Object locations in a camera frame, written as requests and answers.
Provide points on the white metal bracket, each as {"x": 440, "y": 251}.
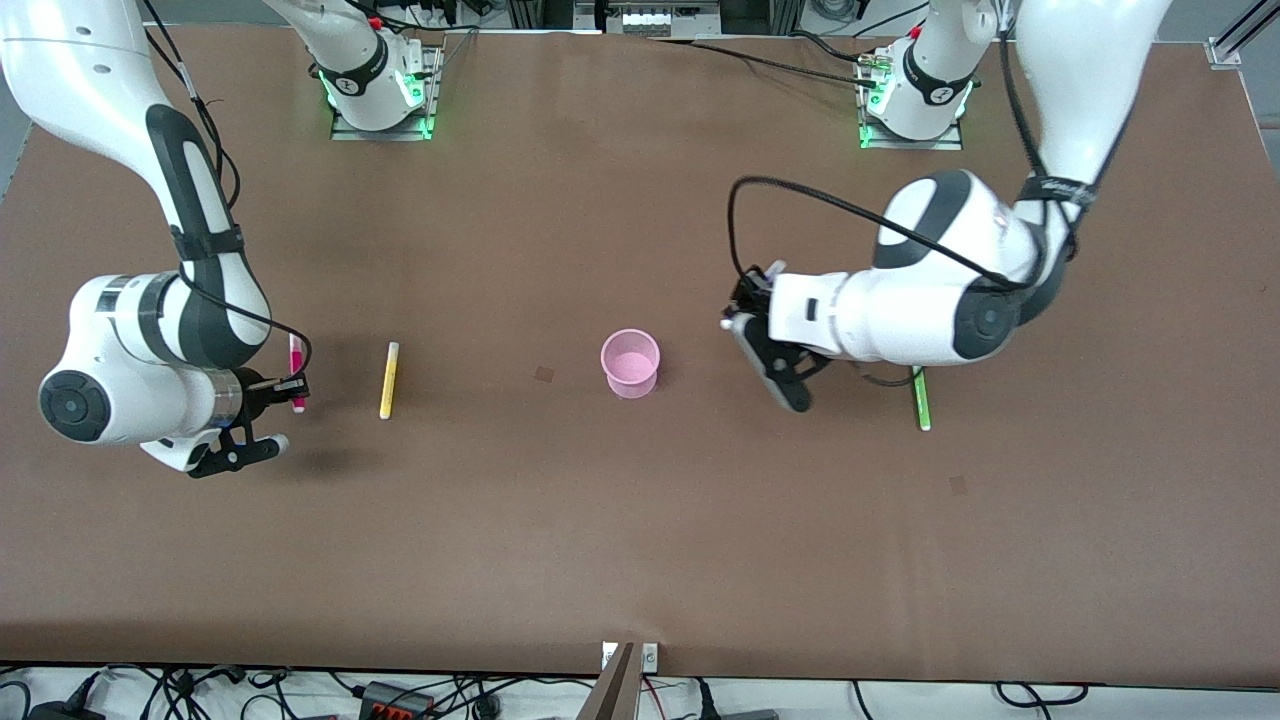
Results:
{"x": 650, "y": 657}

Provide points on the pink cup holder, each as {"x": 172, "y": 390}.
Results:
{"x": 630, "y": 370}

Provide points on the black power adapter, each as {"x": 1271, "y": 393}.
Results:
{"x": 60, "y": 712}

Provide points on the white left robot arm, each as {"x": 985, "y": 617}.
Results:
{"x": 1080, "y": 80}

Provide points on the black orange power strip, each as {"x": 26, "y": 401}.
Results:
{"x": 395, "y": 705}

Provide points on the grey camera mount pole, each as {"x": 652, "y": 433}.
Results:
{"x": 612, "y": 695}

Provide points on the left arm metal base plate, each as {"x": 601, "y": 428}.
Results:
{"x": 910, "y": 144}

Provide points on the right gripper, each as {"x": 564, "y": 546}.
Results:
{"x": 262, "y": 392}

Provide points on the yellow marker pen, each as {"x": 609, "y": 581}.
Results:
{"x": 388, "y": 385}

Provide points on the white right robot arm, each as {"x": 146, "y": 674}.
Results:
{"x": 100, "y": 80}

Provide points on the green marker pen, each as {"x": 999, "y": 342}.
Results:
{"x": 922, "y": 405}

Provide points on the aluminium frame strut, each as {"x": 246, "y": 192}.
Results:
{"x": 1225, "y": 50}

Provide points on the pink marker pen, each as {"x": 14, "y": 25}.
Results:
{"x": 296, "y": 355}

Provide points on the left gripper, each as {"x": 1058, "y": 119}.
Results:
{"x": 747, "y": 297}

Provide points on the black plug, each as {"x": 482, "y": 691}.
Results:
{"x": 705, "y": 705}

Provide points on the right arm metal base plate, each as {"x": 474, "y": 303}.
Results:
{"x": 380, "y": 134}

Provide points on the grey electrical terminal block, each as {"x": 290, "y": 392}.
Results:
{"x": 655, "y": 20}

